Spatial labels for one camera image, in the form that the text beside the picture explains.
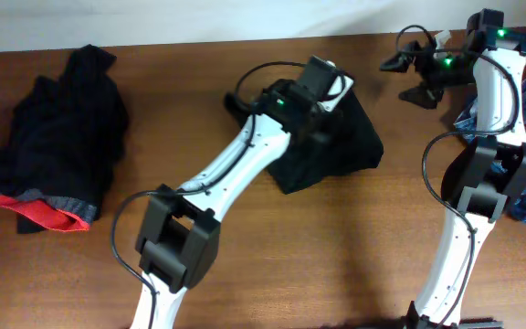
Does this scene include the black trousers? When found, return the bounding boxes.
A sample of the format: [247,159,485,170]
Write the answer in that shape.
[224,87,384,195]

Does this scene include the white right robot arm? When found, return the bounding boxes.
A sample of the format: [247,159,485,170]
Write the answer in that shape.
[380,9,526,329]

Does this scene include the black garment pile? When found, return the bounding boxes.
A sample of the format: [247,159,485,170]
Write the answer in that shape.
[0,45,129,220]

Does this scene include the red and grey garment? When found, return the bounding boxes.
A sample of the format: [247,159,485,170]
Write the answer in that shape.
[0,189,99,232]

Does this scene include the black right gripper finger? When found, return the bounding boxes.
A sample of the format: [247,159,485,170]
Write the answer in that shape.
[398,85,444,109]
[379,41,422,73]

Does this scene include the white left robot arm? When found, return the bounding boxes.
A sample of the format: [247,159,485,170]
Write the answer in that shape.
[131,56,354,328]

